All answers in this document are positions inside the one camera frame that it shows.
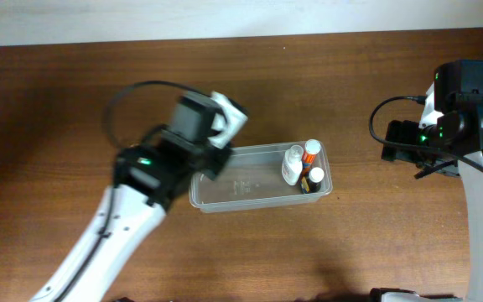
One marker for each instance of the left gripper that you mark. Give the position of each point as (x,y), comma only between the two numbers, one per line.
(215,158)

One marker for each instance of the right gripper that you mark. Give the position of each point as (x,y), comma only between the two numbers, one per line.
(398,140)

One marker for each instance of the white spray bottle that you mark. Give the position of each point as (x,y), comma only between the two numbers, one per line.
(292,164)

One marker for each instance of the dark bottle white cap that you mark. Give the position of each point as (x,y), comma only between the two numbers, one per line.
(311,182)

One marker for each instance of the orange tube white cap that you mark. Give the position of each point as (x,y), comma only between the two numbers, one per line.
(311,149)

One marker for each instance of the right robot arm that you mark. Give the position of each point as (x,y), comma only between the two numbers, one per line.
(448,139)

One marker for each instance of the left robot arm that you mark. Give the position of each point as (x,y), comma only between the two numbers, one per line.
(146,179)

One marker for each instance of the clear plastic container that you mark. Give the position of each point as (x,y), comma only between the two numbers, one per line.
(252,179)

